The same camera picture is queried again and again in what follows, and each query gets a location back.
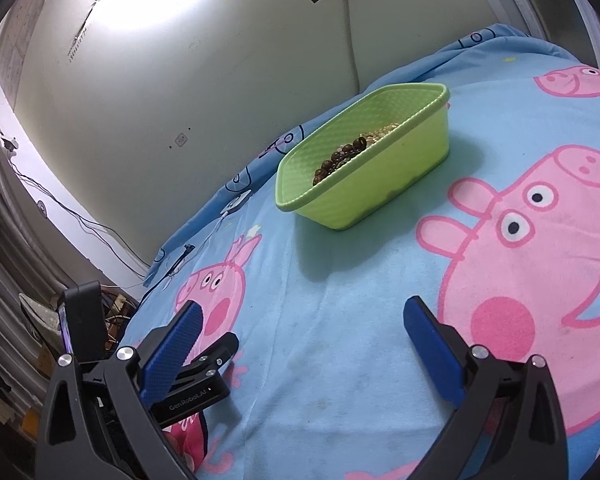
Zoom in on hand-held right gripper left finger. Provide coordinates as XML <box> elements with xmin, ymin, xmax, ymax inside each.
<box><xmin>34</xmin><ymin>301</ymin><xmax>203</xmax><ymax>480</ymax></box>

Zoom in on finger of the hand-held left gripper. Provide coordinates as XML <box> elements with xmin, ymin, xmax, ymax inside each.
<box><xmin>177</xmin><ymin>331</ymin><xmax>241</xmax><ymax>387</ymax></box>

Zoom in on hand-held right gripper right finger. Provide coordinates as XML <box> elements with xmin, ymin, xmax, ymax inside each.
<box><xmin>402</xmin><ymin>296</ymin><xmax>570</xmax><ymax>480</ymax></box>

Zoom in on green plastic basket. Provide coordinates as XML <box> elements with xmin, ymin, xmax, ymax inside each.
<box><xmin>275</xmin><ymin>82</ymin><xmax>451</xmax><ymax>232</ymax></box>

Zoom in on cream cone-shaped cloth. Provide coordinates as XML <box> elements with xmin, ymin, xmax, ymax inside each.
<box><xmin>19</xmin><ymin>293</ymin><xmax>62</xmax><ymax>334</ymax></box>

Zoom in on grey curtain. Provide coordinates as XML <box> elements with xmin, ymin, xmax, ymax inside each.
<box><xmin>0</xmin><ymin>125</ymin><xmax>63</xmax><ymax>411</ymax></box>

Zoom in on printed blue blanket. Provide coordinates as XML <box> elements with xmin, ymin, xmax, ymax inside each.
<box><xmin>115</xmin><ymin>22</ymin><xmax>600</xmax><ymax>480</ymax></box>

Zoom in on white power bank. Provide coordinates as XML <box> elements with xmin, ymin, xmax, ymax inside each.
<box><xmin>222</xmin><ymin>192</ymin><xmax>254</xmax><ymax>216</ymax></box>

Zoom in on black charging cable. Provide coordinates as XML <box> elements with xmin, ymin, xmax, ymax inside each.
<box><xmin>166</xmin><ymin>243</ymin><xmax>196</xmax><ymax>277</ymax></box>

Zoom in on hanging wall cables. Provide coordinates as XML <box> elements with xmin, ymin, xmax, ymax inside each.
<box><xmin>1</xmin><ymin>136</ymin><xmax>152</xmax><ymax>282</ymax></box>

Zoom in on white charging cable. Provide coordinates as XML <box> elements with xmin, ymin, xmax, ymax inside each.
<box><xmin>199</xmin><ymin>210</ymin><xmax>232</xmax><ymax>262</ymax></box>

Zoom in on brown bead bracelet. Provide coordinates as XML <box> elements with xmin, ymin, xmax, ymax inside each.
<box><xmin>312</xmin><ymin>135</ymin><xmax>369</xmax><ymax>184</ymax></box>

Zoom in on white wall paper sheet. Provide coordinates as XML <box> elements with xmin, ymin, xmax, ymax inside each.
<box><xmin>0</xmin><ymin>0</ymin><xmax>47</xmax><ymax>103</ymax></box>

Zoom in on white wall conduit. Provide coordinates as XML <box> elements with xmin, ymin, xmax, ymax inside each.
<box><xmin>339</xmin><ymin>0</ymin><xmax>363</xmax><ymax>95</ymax></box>

